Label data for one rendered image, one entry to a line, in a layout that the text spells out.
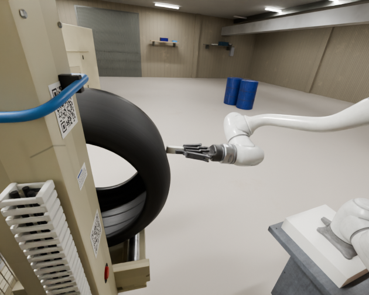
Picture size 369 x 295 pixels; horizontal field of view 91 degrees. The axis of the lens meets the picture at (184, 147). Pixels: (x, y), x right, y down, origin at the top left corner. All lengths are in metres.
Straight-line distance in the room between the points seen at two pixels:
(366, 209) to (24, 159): 1.23
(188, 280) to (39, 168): 1.59
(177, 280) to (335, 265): 1.08
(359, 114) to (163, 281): 1.60
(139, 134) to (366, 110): 0.77
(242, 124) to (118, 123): 0.57
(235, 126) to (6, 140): 0.79
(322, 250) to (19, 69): 1.31
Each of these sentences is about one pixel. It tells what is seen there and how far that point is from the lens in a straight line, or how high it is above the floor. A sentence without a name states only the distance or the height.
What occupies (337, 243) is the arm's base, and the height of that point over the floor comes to 0.76.
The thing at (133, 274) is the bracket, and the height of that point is 0.91.
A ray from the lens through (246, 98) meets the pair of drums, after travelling 6.43.
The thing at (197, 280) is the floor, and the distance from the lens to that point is 1.79.
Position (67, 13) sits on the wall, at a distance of 12.68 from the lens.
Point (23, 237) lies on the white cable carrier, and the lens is 0.35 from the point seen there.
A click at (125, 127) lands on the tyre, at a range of 0.53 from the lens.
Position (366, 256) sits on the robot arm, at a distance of 1.15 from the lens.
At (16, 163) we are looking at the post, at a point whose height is 1.45.
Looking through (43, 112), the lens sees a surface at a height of 1.53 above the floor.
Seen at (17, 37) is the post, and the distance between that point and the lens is 0.27.
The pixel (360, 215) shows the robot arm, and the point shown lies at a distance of 1.21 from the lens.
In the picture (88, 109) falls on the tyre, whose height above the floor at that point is 1.45.
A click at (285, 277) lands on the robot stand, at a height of 0.28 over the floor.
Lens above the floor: 1.60
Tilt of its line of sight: 28 degrees down
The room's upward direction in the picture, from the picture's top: 4 degrees clockwise
